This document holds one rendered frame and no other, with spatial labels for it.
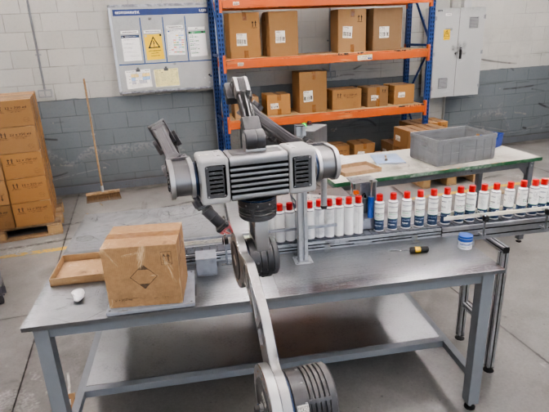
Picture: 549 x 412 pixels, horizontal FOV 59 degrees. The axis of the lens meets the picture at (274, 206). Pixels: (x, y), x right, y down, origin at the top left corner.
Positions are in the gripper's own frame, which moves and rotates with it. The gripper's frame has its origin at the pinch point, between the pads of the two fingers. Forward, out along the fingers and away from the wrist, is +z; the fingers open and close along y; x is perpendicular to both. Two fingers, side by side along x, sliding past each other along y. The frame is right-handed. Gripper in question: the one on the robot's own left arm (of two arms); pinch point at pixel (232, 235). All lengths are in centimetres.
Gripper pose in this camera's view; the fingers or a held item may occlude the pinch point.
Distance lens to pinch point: 246.3
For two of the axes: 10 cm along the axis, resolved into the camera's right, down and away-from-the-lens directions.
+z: 6.5, 6.6, 3.7
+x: -7.4, 6.7, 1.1
